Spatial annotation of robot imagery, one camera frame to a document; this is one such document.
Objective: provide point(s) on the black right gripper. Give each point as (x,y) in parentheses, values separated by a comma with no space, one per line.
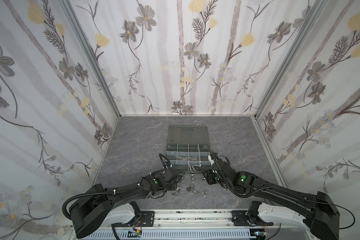
(210,176)

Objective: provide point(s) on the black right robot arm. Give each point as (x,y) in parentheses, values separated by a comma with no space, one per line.
(320,215)

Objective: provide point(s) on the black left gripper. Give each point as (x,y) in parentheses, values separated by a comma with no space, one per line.
(176,177)

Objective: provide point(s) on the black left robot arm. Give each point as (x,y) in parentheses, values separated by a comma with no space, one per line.
(88,210)

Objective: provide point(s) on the green transparent compartment box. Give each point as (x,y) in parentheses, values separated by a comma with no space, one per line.
(188,148)

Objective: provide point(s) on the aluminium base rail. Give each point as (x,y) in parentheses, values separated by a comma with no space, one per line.
(269,223)

